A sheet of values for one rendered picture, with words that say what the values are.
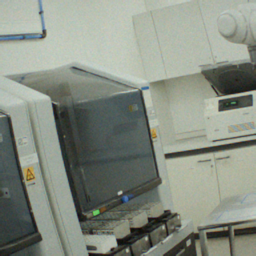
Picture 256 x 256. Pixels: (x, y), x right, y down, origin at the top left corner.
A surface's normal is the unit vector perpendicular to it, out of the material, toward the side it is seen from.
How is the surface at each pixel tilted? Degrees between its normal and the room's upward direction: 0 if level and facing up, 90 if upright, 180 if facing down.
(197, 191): 90
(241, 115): 90
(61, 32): 90
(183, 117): 90
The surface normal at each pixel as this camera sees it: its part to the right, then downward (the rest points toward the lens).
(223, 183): -0.51, 0.15
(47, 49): 0.83, -0.14
